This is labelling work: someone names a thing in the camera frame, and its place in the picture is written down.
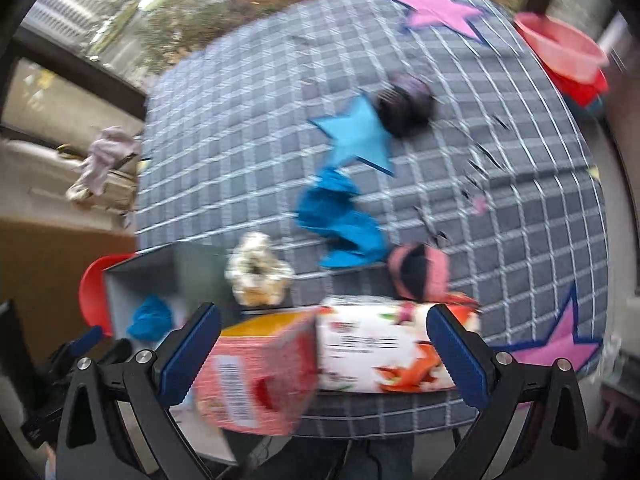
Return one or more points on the white floral tissue pack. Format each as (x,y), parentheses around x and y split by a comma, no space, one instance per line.
(371,344)

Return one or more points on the pink black knitted cuff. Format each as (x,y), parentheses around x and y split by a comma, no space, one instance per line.
(419,272)

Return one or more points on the blue crinkled cloth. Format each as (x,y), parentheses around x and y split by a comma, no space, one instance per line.
(327,209)

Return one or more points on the pink cloth on rack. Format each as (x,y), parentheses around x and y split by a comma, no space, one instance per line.
(111,150)

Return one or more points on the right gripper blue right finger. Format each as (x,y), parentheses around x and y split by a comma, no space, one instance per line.
(464,354)

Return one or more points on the red plastic basin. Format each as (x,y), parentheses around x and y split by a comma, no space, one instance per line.
(572,60)

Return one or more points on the grey storage box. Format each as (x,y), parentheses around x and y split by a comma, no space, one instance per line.
(183,275)

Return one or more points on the white polka dot scrunchie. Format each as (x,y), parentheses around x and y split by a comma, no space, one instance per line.
(258,279)

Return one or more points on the red yellow cardboard box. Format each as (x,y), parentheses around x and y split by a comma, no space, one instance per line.
(261,375)

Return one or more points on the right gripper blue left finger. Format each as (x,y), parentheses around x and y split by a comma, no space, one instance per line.
(183,352)

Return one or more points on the purple brown knitted hat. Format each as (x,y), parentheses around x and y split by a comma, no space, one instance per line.
(405,106)

